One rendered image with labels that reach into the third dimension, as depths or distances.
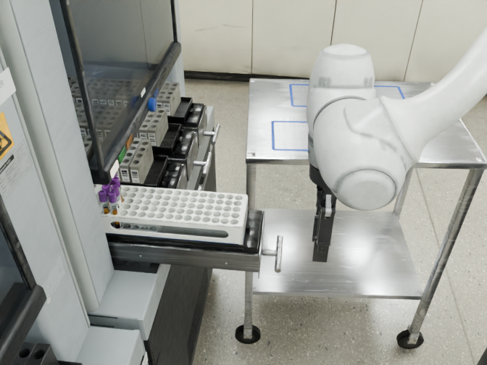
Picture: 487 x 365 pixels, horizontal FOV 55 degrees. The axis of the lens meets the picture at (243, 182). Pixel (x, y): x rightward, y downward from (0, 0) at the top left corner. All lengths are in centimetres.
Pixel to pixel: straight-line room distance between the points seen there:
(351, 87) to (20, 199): 49
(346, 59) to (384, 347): 129
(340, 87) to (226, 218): 36
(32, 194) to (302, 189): 184
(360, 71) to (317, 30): 245
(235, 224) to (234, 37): 240
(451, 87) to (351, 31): 256
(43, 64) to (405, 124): 49
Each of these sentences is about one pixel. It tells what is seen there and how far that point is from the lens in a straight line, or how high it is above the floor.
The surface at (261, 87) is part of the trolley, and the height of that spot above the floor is 82.
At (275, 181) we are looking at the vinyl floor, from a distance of 243.
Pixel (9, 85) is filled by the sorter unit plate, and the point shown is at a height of 124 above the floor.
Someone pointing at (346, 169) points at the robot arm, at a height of 115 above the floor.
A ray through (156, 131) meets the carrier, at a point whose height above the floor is 87.
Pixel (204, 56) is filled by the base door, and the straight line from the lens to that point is 332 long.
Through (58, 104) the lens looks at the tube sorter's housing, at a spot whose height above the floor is 116.
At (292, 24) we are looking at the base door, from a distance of 317.
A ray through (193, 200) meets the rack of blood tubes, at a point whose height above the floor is 86.
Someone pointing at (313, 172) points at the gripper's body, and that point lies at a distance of 85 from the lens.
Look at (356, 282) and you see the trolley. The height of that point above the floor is 28.
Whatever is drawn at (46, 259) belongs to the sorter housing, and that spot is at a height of 98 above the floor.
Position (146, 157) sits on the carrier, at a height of 86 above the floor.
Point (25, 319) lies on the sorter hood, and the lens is 67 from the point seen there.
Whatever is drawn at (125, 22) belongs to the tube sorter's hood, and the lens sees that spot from 97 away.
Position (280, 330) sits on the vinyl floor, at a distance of 181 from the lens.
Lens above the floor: 149
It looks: 38 degrees down
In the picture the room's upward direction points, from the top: straight up
